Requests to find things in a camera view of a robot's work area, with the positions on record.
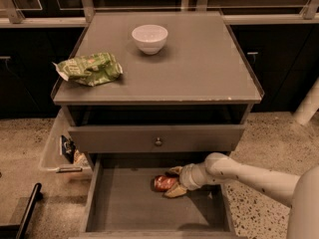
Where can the green chip bag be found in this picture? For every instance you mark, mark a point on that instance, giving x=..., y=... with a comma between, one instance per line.
x=91, y=70

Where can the white ceramic bowl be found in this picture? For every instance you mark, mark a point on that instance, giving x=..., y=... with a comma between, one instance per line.
x=150, y=39

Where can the open grey middle drawer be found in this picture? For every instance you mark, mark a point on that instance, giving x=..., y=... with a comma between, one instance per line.
x=123, y=204

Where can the black bar bottom left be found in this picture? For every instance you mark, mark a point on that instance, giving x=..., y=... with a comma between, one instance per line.
x=35, y=196

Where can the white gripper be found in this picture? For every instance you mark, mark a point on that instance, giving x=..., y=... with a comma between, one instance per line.
x=188, y=179

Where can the grey drawer cabinet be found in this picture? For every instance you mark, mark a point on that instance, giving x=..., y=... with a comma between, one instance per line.
x=198, y=77

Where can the round metal drawer knob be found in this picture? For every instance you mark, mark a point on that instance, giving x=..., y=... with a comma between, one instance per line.
x=158, y=141

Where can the dark snack package in bin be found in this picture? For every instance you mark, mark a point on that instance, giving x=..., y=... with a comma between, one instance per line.
x=67, y=148

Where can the closed grey top drawer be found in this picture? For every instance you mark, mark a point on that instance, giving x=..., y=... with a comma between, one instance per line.
x=141, y=138

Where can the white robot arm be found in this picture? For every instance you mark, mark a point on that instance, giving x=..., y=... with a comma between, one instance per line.
x=299, y=193

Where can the red coke can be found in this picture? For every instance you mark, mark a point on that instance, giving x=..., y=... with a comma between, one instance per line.
x=164, y=183

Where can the white post at right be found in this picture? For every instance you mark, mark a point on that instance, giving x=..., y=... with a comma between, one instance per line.
x=309, y=106

